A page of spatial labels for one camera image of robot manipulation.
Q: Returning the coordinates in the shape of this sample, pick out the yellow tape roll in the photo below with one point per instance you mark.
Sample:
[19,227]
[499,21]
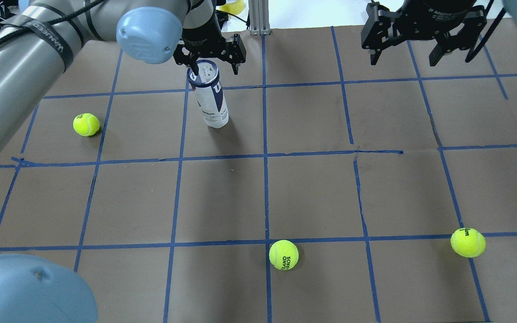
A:
[232,6]

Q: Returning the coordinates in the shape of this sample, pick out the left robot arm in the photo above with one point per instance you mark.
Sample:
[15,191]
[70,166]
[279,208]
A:
[39,45]

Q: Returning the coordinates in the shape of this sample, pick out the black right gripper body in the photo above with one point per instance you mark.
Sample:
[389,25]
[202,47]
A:
[433,13]

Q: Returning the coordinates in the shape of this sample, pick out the Wilson tennis ball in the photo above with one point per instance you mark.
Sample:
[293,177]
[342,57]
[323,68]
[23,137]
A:
[468,242]

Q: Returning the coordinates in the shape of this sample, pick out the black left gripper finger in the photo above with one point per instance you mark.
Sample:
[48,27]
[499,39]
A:
[183,56]
[232,51]

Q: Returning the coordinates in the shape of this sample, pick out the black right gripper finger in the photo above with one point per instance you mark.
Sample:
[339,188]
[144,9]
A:
[466,39]
[379,32]

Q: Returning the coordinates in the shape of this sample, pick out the tennis ball can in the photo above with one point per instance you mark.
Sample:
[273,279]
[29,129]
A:
[206,85]

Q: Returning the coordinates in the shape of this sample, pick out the centre tennis ball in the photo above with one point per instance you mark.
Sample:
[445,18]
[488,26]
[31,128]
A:
[283,255]

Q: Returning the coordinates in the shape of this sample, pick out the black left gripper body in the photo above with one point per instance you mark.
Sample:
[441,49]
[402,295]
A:
[200,37]

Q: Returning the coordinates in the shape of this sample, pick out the aluminium frame post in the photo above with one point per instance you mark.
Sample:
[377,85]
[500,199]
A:
[259,17]

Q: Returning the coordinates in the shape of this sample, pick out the tennis ball front right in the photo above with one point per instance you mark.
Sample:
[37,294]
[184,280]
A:
[86,124]

